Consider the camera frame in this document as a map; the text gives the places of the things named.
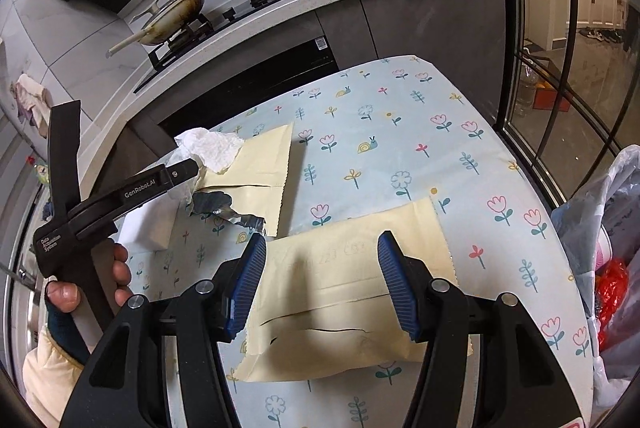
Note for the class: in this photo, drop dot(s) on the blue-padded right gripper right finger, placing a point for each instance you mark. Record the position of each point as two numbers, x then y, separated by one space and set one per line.
520 382

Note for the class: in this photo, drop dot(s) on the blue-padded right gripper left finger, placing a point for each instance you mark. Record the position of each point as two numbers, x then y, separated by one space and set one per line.
124 381

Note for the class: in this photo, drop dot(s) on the red plastic bag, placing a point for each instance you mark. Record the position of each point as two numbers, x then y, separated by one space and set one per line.
611 288

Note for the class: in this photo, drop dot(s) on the pink white paper cup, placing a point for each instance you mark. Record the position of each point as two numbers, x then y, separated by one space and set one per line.
604 251

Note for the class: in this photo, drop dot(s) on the cream sleeve forearm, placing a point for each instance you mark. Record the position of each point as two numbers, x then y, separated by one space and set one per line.
50 371

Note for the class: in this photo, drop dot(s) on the trash bin with clear liner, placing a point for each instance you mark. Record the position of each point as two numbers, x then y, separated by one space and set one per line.
611 200

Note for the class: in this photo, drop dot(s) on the person's left hand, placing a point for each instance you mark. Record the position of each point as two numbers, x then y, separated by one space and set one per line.
102 277

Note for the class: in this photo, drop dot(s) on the white sponge block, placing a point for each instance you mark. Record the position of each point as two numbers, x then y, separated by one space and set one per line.
148 228

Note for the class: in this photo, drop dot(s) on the green dish soap bottle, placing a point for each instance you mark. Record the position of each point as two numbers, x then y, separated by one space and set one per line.
41 170

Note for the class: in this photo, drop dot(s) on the grey foil scrap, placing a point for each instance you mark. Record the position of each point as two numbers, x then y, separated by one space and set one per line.
218 204

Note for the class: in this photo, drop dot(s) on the hanging pink white cloths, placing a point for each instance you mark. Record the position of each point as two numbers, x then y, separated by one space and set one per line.
33 103

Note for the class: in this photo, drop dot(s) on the crumpled white tissue back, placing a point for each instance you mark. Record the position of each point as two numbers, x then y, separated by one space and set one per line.
211 149

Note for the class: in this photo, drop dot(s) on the beige paper envelope back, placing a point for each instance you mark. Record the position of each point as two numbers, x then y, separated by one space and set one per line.
255 180

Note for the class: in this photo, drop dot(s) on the beige paper envelope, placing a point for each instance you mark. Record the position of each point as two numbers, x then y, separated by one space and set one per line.
322 306
255 180

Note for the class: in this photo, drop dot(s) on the built-in black oven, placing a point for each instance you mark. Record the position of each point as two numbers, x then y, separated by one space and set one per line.
291 69

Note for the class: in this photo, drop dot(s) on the beige paper envelope front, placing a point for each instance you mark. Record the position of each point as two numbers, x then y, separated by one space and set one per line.
322 306

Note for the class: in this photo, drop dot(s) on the beige frying pan with lid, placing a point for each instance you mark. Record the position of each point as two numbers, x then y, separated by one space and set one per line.
164 22

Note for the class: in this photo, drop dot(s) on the glass sliding door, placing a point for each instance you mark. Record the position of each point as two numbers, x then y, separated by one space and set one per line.
570 97

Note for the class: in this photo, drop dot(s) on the black gas stove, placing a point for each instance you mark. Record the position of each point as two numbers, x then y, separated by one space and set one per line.
204 26

